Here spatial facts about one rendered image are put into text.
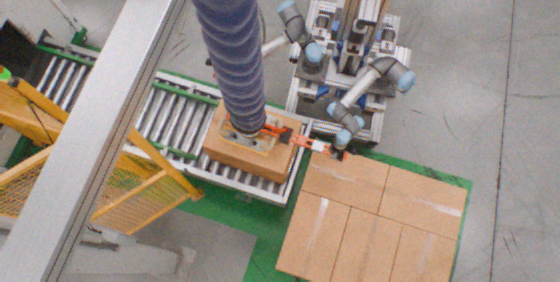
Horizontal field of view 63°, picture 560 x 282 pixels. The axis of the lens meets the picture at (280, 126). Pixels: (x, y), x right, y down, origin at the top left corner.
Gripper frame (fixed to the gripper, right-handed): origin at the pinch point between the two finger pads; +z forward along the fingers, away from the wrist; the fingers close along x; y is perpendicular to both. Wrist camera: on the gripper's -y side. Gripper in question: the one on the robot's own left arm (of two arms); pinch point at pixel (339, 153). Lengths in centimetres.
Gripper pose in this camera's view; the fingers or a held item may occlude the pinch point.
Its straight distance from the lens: 288.4
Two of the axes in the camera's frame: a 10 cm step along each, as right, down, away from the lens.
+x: -3.6, 8.8, -2.9
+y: -9.3, -3.5, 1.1
